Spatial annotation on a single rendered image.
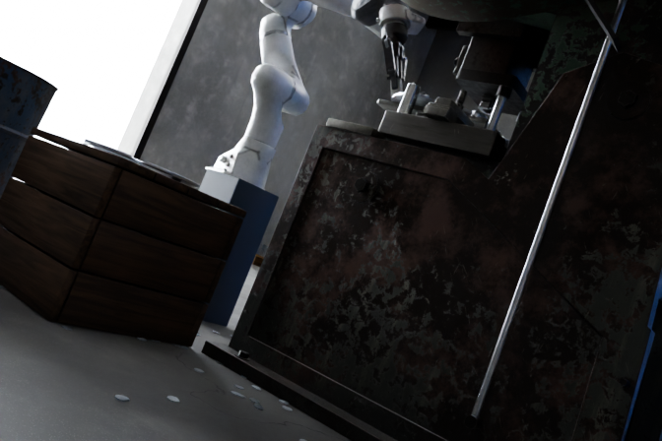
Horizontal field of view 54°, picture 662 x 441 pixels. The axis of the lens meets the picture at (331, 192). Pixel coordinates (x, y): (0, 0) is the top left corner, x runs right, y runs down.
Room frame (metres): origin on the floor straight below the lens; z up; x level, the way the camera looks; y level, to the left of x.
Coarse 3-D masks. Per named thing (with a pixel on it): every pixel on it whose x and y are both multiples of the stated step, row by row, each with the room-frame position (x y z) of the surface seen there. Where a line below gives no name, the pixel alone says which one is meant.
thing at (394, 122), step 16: (400, 112) 1.54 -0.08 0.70; (384, 128) 1.56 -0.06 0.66; (400, 128) 1.53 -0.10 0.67; (416, 128) 1.51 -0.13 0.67; (432, 128) 1.48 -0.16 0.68; (448, 128) 1.46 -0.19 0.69; (464, 128) 1.44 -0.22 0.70; (480, 128) 1.41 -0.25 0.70; (432, 144) 1.47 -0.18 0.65; (448, 144) 1.45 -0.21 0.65; (464, 144) 1.43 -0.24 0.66; (480, 144) 1.41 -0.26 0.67; (496, 144) 1.40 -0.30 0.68; (496, 160) 1.43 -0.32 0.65
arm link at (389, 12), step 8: (384, 8) 1.81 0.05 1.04; (392, 8) 1.80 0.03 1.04; (400, 8) 1.80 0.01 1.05; (384, 16) 1.81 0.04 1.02; (392, 16) 1.79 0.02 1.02; (400, 16) 1.79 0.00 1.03; (408, 16) 1.81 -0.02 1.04; (416, 16) 1.82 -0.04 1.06; (384, 24) 1.82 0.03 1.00; (408, 24) 1.82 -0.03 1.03; (416, 24) 1.82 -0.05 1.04; (424, 24) 1.82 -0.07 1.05; (408, 32) 1.87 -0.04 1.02; (416, 32) 1.87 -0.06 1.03
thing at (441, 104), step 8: (464, 96) 1.52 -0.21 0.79; (432, 104) 1.47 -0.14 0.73; (440, 104) 1.46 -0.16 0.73; (448, 104) 1.46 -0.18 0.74; (456, 104) 1.48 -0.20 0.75; (424, 112) 1.47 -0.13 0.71; (432, 112) 1.46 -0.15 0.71; (440, 112) 1.45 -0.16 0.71; (448, 112) 1.45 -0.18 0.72; (456, 112) 1.47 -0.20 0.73; (448, 120) 1.46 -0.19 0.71; (456, 120) 1.54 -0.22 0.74; (464, 120) 1.53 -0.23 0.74
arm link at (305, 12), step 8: (296, 8) 2.16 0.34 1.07; (304, 8) 2.17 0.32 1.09; (312, 8) 2.20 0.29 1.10; (272, 16) 2.18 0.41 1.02; (280, 16) 2.20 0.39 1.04; (288, 16) 2.18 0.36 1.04; (296, 16) 2.18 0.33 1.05; (304, 16) 2.20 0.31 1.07; (312, 16) 2.21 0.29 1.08; (264, 24) 2.18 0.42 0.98; (272, 24) 2.17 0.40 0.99; (280, 24) 2.17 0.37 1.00; (288, 24) 2.19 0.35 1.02; (296, 24) 2.24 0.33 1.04; (304, 24) 2.22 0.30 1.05; (264, 32) 2.17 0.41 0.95; (272, 32) 2.15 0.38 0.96; (288, 32) 2.18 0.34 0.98
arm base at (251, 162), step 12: (240, 144) 2.12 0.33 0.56; (252, 144) 2.09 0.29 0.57; (264, 144) 2.09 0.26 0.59; (228, 156) 2.14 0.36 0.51; (240, 156) 2.09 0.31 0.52; (252, 156) 2.09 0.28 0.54; (264, 156) 2.10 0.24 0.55; (216, 168) 2.13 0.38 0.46; (228, 168) 2.11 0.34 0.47; (240, 168) 2.08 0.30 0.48; (252, 168) 2.09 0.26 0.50; (264, 168) 2.11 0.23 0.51; (252, 180) 2.08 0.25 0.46; (264, 180) 2.13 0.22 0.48
